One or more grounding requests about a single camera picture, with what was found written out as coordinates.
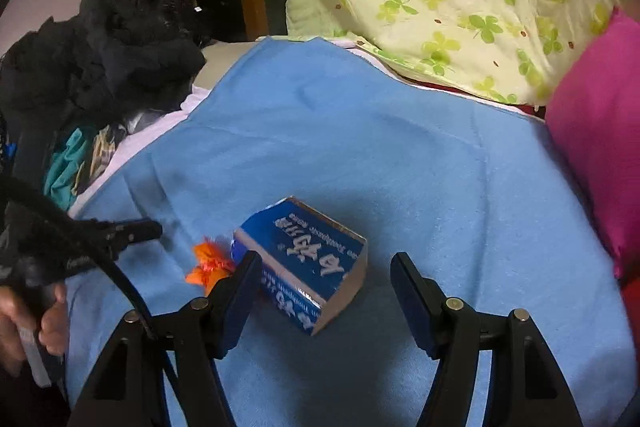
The blue cardboard box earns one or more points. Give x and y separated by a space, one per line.
305 257

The magenta pillow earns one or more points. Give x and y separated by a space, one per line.
600 132

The blue blanket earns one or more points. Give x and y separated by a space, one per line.
375 147

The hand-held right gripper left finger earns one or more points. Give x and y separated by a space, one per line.
240 304

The person's left hand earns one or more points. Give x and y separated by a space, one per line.
52 322

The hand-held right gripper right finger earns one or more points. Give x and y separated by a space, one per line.
412 304

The beige mattress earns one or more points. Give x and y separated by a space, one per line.
225 62

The striped cloth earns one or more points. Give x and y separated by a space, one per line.
102 152

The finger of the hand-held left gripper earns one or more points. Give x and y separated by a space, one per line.
130 232

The teal cloth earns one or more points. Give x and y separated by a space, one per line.
65 167

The orange wrapper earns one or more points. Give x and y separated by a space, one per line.
210 264

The black fuzzy cloth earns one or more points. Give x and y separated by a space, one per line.
110 52

